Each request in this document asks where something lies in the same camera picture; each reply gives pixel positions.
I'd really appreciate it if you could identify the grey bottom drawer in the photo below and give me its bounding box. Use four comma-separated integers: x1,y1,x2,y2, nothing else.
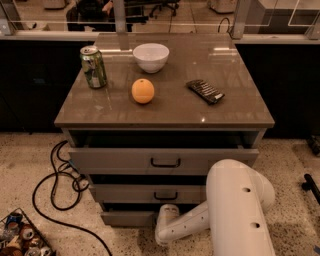
100,203,201,228

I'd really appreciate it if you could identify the grey drawer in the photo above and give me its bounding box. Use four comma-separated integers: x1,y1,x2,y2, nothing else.
90,174,206,204
100,203,201,228
69,148,259,175

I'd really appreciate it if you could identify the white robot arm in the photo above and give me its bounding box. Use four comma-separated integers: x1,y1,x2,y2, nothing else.
155,159,276,256

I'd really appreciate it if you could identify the grey top drawer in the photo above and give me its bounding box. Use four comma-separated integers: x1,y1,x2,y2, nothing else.
69,148,259,175

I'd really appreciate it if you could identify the grey middle drawer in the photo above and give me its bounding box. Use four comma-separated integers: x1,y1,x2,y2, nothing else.
90,174,206,204

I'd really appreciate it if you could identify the orange fruit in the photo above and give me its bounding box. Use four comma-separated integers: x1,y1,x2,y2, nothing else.
131,79,155,104

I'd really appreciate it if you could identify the dark snack bar packet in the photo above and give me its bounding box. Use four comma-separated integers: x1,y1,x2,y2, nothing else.
186,79,224,105

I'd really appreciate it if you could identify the white ceramic bowl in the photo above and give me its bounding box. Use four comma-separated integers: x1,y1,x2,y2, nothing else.
133,43,170,74

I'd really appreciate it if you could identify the green soda can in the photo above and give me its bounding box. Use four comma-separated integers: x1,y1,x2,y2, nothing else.
80,45,107,89

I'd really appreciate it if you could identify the black office chair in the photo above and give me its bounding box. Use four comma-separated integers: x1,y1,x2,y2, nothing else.
149,0,180,18

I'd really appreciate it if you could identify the person behind glass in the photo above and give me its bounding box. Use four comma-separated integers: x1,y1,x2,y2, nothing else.
66,0,116,32

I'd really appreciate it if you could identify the black chair base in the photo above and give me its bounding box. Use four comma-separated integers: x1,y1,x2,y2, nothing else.
301,174,320,205

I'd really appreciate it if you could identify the black floor cable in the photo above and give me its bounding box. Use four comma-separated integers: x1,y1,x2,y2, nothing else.
31,140,114,256

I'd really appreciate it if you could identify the wire basket of cans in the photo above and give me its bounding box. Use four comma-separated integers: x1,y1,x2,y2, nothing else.
0,208,57,256

